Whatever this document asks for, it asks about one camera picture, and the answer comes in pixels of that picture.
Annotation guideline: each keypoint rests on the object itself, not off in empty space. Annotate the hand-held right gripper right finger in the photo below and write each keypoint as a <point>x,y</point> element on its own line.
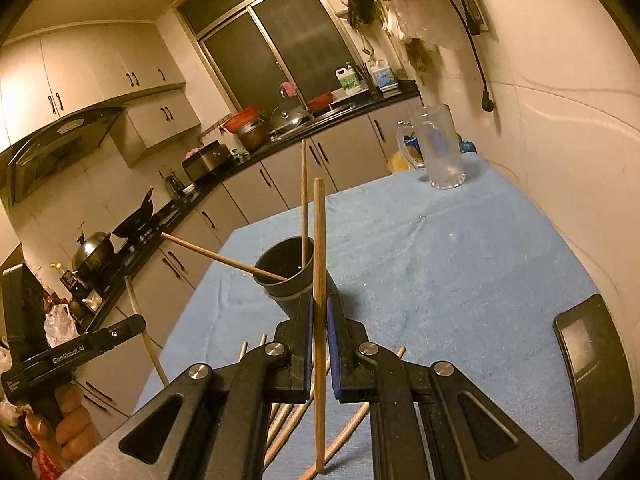
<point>333,345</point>

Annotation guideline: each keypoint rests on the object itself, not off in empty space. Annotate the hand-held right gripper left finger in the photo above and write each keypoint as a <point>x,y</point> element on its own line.
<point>308,340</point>

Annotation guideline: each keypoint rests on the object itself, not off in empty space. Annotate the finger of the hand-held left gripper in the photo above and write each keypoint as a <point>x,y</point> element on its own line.
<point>125,329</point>

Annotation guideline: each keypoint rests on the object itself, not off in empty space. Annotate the black chopstick holder cup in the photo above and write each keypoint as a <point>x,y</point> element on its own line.
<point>280,261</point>

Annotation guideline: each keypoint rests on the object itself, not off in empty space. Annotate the person's left forearm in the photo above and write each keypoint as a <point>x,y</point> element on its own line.
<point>46,464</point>

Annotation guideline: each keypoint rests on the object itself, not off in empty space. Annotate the person's left hand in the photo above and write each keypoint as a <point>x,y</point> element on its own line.
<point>72,425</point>

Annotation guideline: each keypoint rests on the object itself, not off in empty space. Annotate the white plastic bag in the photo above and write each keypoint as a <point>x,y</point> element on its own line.
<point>61,327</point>

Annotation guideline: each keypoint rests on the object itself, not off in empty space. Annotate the cooking oil bottles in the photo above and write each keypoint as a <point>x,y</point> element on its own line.
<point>61,277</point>

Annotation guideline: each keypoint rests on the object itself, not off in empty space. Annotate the steel pot with lid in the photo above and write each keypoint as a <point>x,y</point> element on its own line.
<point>92,252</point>

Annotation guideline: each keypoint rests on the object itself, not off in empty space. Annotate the black wok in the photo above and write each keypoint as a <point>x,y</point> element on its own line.
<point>132,222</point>

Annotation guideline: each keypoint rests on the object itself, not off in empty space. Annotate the blue tablecloth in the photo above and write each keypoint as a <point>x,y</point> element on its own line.
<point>450,270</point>

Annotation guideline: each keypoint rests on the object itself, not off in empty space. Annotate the steel kettle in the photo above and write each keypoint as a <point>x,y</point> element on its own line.
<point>173,187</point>

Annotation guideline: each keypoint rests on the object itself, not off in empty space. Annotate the black kitchen countertop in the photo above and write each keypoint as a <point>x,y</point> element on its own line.
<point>200,195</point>

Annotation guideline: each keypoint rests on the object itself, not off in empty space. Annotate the white base cabinets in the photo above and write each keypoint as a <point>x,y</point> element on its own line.
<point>280,180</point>

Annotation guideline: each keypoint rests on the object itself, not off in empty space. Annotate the black range hood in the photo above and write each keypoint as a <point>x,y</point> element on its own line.
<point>65,135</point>

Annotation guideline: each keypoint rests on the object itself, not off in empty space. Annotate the yellow food bag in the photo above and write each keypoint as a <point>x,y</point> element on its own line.
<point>397,162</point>

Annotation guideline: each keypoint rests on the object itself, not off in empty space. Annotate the brown cooking pot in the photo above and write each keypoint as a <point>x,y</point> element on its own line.
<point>252,137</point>

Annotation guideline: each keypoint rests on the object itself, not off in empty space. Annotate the glass pot lid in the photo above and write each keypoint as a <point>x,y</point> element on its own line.
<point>289,119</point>

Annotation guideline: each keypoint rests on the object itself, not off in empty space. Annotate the clear glass mug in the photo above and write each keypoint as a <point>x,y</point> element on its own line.
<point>440,150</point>

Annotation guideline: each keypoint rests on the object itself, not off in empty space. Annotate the steel kitchen sink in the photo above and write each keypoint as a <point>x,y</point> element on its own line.
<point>330,110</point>

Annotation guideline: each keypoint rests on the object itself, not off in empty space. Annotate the red basin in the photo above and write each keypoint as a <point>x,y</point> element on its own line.
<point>242,117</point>

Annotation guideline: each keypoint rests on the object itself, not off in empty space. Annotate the red bowl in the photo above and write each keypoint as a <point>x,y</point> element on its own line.
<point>319,101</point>

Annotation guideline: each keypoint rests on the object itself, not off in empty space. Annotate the blue plastic bag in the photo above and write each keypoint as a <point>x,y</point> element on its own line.
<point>467,147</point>

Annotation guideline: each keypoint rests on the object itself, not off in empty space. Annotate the pink cloth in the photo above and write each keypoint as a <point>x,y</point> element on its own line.
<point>288,89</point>

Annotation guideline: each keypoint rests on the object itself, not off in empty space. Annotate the white jug green label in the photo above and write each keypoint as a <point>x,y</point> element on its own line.
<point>349,80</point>

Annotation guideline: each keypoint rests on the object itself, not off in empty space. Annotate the black smartphone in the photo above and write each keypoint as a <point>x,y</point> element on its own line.
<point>595,375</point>

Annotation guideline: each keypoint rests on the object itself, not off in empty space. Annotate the white jug blue label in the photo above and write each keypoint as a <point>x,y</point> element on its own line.
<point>382,76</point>

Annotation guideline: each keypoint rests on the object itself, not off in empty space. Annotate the dark sliding window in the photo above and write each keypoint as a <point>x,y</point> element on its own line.
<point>280,45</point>

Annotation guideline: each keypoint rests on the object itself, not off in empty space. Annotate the hanging plastic bags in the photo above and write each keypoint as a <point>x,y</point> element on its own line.
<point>425,10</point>

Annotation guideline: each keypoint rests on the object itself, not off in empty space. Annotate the white wall cabinets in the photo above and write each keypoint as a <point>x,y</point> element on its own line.
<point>85,70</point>

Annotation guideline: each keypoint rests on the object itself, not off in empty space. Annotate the wall socket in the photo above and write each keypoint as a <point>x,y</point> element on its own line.
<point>477,15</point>

